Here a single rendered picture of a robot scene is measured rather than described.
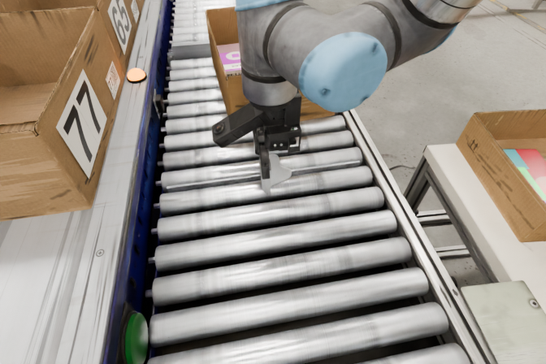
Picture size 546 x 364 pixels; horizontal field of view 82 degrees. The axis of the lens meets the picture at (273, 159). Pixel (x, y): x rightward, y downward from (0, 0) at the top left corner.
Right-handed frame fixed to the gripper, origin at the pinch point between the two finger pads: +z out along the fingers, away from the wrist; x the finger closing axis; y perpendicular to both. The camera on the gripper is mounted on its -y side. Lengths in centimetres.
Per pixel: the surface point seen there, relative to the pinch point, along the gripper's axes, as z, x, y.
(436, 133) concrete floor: 80, 81, 120
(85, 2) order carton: -12, 68, -44
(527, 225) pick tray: 1, -21, 48
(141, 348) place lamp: -1.1, -29.7, -21.1
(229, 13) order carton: -10, 58, -1
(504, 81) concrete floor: 80, 125, 199
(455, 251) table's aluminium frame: 64, 1, 76
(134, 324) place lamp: -3.8, -27.4, -21.5
